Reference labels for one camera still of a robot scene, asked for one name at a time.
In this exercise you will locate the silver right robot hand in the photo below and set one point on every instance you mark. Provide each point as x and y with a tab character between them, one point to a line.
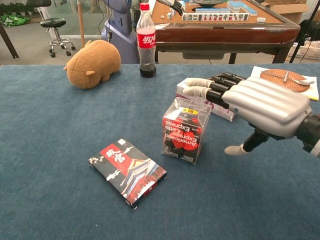
270	105

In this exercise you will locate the transparent box with coffee capsules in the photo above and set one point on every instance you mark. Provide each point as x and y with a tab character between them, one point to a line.
182	135

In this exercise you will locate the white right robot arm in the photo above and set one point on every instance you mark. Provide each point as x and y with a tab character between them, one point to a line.
310	135

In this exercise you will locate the white toothpaste box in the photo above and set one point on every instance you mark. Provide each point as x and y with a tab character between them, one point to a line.
223	113

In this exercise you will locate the large brown cardboard box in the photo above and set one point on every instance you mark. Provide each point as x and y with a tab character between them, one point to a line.
287	10

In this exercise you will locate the black background robot hand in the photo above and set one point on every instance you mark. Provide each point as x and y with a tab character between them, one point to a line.
175	6

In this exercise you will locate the black red palace print box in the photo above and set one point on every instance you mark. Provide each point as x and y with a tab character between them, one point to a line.
127	172

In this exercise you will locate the brown woven round coaster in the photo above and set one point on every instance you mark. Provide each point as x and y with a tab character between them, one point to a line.
277	74

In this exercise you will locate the metal spoon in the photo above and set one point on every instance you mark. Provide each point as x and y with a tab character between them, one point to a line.
303	81

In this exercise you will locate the white yellow booklet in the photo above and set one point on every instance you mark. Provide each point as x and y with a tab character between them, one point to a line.
313	92

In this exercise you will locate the black tripod stand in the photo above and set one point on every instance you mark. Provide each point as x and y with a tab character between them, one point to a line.
295	53

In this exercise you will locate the white plastic crate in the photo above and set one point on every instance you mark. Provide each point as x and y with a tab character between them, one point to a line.
310	51

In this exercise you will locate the brown mahjong table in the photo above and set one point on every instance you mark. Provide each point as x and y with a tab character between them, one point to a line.
225	35

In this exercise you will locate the single white mahjong tile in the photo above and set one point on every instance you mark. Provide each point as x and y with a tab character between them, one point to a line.
261	19

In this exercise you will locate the blue backed mahjong tile stack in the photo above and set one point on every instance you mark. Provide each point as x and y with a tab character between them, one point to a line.
241	7

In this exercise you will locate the face-up mahjong tile row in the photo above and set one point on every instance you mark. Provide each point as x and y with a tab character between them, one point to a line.
215	17

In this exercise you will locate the blue backed mahjong tile row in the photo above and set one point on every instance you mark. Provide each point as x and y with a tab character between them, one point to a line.
212	10

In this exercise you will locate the cola bottle with red cap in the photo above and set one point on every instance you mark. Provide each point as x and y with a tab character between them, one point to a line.
146	40

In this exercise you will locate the brown capybara plush toy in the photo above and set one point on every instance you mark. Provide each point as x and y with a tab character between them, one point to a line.
95	62

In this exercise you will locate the wooden pole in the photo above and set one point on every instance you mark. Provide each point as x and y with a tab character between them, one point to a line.
80	25

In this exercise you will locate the blue table cloth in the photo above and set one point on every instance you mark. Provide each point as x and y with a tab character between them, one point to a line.
50	150

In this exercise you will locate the black round swivel stool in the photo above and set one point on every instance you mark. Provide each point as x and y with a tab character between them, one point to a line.
53	22

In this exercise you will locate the black office chair seat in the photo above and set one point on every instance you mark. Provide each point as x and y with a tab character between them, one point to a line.
40	2

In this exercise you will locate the dark slanted table leg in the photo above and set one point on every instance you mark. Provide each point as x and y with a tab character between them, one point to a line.
10	42

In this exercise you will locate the green artificial plants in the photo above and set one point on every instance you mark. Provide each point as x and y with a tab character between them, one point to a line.
12	20

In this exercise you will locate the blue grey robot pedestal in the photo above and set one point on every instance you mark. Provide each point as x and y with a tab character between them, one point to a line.
122	20

